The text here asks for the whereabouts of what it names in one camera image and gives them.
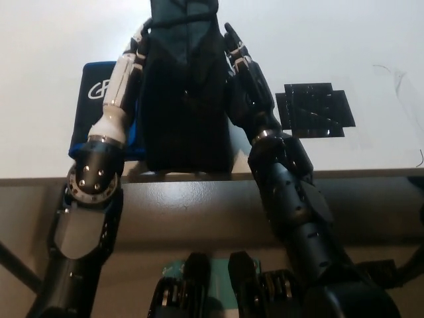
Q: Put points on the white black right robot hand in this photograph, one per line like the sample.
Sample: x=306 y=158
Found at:
x=251 y=96

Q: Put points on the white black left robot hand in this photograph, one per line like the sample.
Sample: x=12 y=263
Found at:
x=124 y=79

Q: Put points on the dark fabric lunch bag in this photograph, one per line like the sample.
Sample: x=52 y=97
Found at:
x=185 y=132

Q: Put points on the black blue-trimmed Strebito notebook pouch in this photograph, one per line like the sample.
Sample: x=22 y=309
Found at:
x=81 y=112

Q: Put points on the black tape patch on table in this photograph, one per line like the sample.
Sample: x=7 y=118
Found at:
x=314 y=109

